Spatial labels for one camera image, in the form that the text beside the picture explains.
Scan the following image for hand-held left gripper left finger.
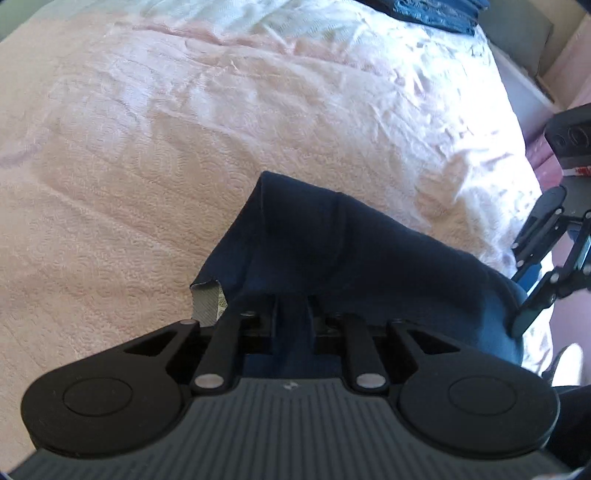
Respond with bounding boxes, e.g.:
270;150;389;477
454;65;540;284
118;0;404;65
122;295;278;396

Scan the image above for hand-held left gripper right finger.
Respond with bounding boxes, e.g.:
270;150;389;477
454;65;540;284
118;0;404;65
306;295;462;396

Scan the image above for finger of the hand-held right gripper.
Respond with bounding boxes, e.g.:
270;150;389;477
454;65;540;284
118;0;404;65
509;210;591;339
512;186;568;283

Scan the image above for dark navy garment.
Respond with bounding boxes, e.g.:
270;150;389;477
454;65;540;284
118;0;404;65
189;171;527;384

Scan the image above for blue garment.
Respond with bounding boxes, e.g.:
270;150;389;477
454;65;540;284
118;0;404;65
360;0;492;36

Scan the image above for white bedside cabinet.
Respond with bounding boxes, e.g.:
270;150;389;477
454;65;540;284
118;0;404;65
495;50;567;114

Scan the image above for white shoe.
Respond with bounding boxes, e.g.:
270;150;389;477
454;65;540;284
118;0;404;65
547;343;585;385

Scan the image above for person's dark trouser leg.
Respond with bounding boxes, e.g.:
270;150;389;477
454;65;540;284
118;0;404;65
549;385;591;468

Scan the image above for bed with pink cover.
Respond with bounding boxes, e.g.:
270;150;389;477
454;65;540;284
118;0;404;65
0;0;555;468

